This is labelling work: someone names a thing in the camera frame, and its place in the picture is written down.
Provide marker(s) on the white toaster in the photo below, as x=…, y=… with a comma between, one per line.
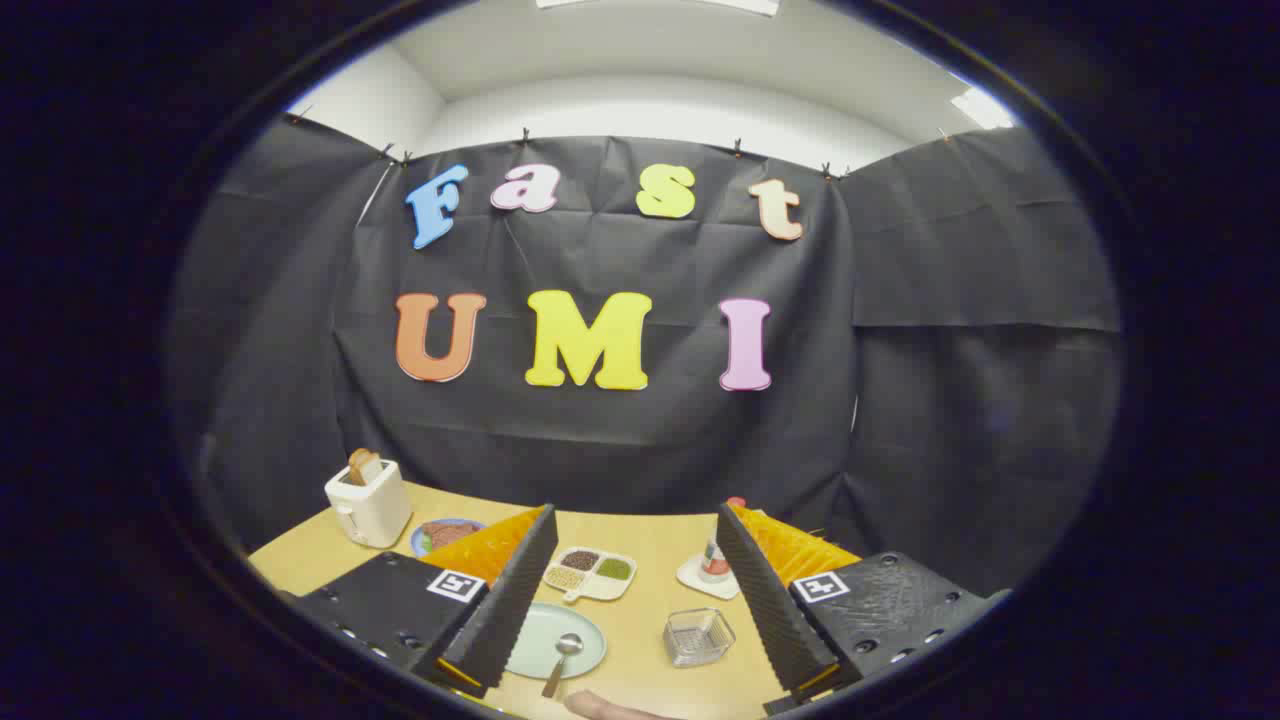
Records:
x=372, y=505

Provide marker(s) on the white square coaster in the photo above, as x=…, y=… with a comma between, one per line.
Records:
x=695, y=578

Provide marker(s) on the light green plate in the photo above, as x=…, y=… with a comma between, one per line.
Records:
x=540, y=635

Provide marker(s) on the yellow soybeans pile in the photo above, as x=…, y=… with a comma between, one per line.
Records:
x=563, y=578

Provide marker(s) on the red capped water bottle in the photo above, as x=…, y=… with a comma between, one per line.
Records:
x=714, y=560

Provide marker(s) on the blue plate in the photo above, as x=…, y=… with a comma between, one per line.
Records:
x=420, y=543

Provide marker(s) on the toast slice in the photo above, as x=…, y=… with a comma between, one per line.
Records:
x=363, y=466

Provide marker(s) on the dark red beans pile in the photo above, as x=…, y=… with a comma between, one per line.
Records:
x=580, y=560

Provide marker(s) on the white divided dish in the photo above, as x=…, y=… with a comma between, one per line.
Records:
x=602, y=590

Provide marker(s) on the black backdrop cloth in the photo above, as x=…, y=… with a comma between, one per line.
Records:
x=650, y=440

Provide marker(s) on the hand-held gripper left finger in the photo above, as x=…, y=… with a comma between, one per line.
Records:
x=505, y=600

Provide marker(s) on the ceiling light panel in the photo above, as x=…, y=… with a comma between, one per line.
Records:
x=982, y=108
x=660, y=4

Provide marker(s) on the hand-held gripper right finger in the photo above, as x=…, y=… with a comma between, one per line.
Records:
x=765, y=600

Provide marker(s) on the steak with vegetables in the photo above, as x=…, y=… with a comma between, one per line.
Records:
x=448, y=532

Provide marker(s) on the green beans pile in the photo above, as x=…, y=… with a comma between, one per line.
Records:
x=614, y=569

